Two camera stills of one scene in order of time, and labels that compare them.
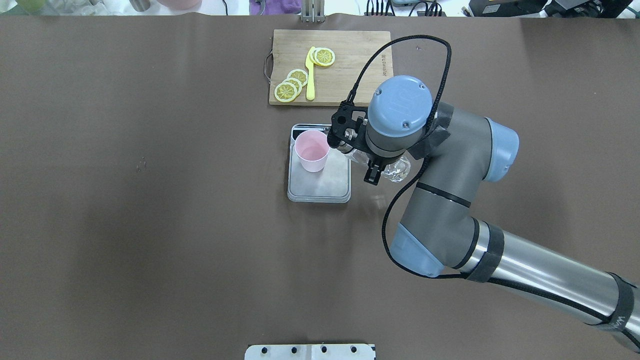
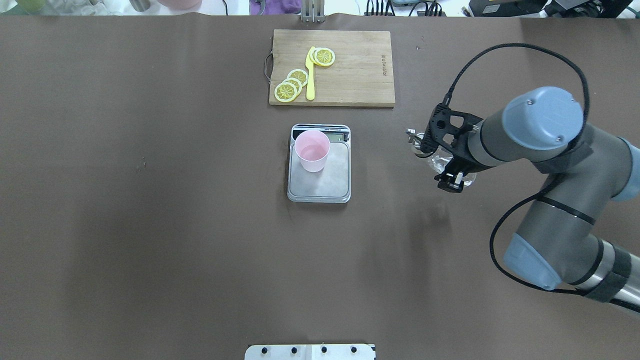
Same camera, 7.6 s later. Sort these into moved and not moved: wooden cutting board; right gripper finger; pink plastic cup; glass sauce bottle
Moved: glass sauce bottle; right gripper finger
Not moved: wooden cutting board; pink plastic cup
